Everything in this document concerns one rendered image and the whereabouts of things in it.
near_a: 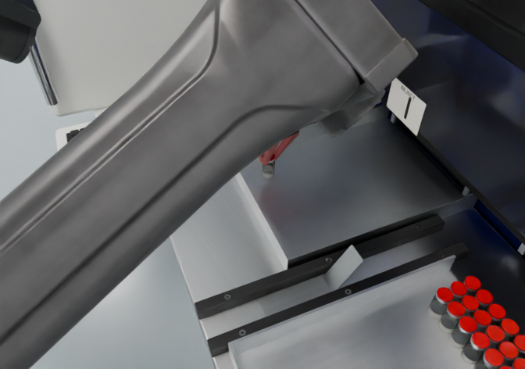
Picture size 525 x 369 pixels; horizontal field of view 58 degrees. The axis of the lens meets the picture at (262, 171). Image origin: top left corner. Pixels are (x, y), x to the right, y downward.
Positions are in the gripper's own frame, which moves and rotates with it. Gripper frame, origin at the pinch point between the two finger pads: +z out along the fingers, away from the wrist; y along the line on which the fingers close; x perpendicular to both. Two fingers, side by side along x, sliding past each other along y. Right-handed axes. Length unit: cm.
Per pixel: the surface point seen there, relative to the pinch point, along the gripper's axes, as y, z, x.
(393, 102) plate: 18.0, -9.7, -9.3
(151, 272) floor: -4, 95, 51
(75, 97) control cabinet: -15, 10, 48
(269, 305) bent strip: -15.9, 3.9, -20.0
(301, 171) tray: 5.3, 3.7, -3.4
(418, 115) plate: 16.1, -11.7, -15.1
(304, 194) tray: 1.9, 3.7, -7.7
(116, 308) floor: -20, 96, 46
